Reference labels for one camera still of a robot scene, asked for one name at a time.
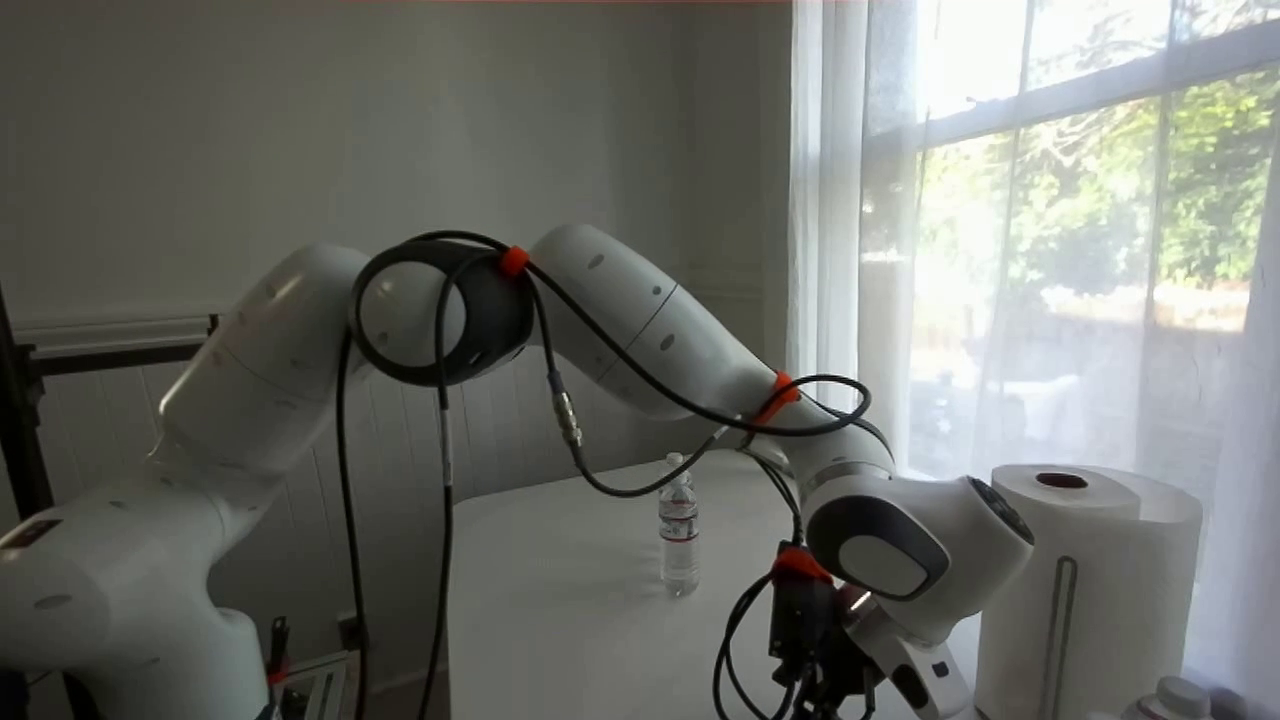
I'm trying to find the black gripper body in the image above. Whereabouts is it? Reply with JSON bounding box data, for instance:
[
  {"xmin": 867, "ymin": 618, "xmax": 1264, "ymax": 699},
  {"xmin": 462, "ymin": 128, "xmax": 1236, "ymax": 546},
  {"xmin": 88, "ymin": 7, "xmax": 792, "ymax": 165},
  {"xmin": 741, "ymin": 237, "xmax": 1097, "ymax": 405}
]
[{"xmin": 796, "ymin": 607, "xmax": 929, "ymax": 720}]

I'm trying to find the metal paper towel holder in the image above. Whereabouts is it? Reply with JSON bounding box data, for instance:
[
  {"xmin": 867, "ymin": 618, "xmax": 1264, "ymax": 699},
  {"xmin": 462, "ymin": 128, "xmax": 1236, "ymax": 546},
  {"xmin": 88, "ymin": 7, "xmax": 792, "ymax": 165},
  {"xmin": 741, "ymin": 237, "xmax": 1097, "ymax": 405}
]
[{"xmin": 1045, "ymin": 554, "xmax": 1085, "ymax": 720}]

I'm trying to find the clear labelled water bottle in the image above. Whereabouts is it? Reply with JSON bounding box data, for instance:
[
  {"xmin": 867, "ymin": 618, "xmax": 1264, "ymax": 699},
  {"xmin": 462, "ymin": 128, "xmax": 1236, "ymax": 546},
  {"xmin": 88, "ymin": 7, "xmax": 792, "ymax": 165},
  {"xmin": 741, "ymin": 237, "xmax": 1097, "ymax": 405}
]
[{"xmin": 655, "ymin": 452, "xmax": 702, "ymax": 606}]

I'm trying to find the white paper towel roll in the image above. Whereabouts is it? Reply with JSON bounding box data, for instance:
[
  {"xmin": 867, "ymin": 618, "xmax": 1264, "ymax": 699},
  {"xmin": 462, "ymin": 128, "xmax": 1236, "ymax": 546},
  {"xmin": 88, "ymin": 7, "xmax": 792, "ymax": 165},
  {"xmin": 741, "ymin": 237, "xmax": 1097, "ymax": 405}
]
[{"xmin": 974, "ymin": 462, "xmax": 1209, "ymax": 720}]

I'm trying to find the sheer white curtain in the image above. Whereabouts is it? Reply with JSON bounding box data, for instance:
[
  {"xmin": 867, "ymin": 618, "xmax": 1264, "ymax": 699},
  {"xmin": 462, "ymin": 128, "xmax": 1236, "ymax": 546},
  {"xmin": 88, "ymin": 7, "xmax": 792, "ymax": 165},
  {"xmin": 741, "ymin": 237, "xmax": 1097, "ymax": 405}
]
[{"xmin": 780, "ymin": 0, "xmax": 1280, "ymax": 696}]

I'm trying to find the white framed window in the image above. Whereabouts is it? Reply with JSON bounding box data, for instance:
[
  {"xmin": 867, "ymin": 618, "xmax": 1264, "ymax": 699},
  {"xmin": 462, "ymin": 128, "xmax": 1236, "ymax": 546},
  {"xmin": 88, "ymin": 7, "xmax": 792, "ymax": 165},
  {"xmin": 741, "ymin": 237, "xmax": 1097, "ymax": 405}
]
[{"xmin": 855, "ymin": 0, "xmax": 1280, "ymax": 563}]

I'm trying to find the white framed board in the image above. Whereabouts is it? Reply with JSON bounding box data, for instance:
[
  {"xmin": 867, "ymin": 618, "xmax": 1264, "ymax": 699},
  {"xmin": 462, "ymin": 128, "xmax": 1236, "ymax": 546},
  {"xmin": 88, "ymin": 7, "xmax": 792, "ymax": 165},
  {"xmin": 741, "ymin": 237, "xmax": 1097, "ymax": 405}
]
[{"xmin": 283, "ymin": 652, "xmax": 365, "ymax": 720}]

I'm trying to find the black boom stand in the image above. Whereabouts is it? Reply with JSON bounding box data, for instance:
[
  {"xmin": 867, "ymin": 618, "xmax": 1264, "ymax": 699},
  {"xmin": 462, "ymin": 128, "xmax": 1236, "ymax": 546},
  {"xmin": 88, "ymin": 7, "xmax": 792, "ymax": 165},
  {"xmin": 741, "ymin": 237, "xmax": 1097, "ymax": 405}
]
[{"xmin": 0, "ymin": 292, "xmax": 222, "ymax": 527}]

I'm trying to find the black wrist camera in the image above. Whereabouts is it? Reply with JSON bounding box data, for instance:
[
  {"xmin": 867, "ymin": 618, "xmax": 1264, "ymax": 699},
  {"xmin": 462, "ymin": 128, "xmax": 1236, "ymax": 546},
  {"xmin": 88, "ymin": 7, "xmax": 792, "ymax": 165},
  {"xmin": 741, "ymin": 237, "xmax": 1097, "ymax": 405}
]
[{"xmin": 768, "ymin": 563, "xmax": 840, "ymax": 672}]

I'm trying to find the orange camera mount clip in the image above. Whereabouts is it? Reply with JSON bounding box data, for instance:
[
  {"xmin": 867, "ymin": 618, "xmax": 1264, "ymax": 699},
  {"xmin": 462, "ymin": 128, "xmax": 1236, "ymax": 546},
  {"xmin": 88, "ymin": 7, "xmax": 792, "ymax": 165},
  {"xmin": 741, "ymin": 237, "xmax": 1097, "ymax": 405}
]
[{"xmin": 773, "ymin": 546, "xmax": 836, "ymax": 584}]

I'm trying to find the orange forearm cable clip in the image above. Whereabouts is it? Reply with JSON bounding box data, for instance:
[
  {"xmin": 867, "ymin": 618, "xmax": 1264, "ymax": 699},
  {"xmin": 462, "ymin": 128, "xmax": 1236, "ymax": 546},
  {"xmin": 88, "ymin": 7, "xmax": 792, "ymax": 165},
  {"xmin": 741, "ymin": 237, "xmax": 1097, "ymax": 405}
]
[{"xmin": 752, "ymin": 370, "xmax": 803, "ymax": 432}]

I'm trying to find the thin black cable silver connector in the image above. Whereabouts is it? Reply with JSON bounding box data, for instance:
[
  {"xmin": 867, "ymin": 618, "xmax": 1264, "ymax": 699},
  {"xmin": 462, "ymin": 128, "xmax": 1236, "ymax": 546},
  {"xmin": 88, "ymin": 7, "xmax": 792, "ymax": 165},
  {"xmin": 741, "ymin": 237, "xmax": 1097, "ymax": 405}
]
[{"xmin": 423, "ymin": 256, "xmax": 752, "ymax": 720}]

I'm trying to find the dark wall outlet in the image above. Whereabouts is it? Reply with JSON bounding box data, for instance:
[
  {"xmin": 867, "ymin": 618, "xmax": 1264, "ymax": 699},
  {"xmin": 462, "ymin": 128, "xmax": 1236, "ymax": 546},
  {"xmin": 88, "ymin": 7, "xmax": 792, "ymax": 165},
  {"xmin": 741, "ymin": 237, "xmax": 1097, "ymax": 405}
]
[{"xmin": 337, "ymin": 607, "xmax": 377, "ymax": 655}]

